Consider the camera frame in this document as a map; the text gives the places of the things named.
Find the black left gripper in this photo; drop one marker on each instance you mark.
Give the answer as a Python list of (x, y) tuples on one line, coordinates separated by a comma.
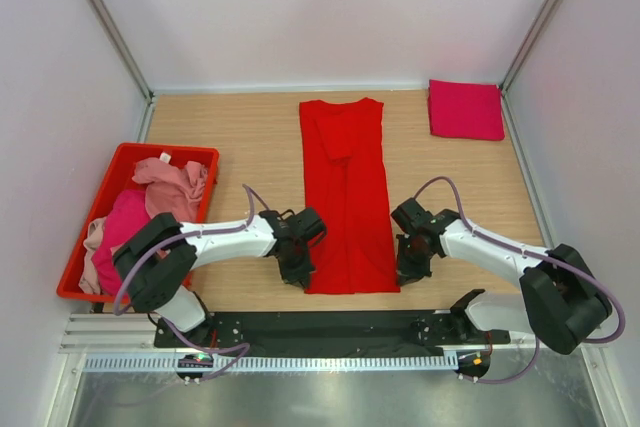
[(299, 276)]

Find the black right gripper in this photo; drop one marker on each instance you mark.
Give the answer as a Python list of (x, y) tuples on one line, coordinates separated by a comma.
[(408, 273)]

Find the red t shirt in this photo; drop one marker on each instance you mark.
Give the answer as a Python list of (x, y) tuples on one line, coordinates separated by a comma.
[(345, 183)]

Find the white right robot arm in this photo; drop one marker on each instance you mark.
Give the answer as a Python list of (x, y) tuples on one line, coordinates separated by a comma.
[(557, 301)]

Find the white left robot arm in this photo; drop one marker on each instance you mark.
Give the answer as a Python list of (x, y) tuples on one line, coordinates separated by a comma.
[(156, 261)]

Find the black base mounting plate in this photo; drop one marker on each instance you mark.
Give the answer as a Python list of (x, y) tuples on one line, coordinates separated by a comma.
[(342, 334)]

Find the light pink t shirt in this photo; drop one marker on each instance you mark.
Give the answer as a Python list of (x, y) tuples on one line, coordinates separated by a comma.
[(169, 189)]

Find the folded magenta t shirt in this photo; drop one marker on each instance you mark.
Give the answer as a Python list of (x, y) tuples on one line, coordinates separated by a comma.
[(465, 111)]

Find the magenta t shirt in bin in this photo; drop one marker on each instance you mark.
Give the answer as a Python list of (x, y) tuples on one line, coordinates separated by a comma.
[(126, 218)]

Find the red plastic bin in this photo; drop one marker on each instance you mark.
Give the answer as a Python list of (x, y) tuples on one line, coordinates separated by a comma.
[(119, 177)]

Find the beige t shirt in bin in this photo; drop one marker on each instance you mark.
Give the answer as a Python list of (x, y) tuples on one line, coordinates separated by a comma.
[(98, 270)]

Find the white slotted cable duct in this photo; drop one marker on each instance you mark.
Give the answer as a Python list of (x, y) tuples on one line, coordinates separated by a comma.
[(201, 363)]

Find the right aluminium frame post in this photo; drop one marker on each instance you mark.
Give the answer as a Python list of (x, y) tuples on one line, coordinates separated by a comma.
[(540, 22)]

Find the aluminium frame post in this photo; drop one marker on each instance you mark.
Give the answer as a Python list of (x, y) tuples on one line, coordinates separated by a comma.
[(540, 22), (120, 46)]

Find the left aluminium frame post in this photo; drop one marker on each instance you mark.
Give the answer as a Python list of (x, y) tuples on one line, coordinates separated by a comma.
[(120, 46)]

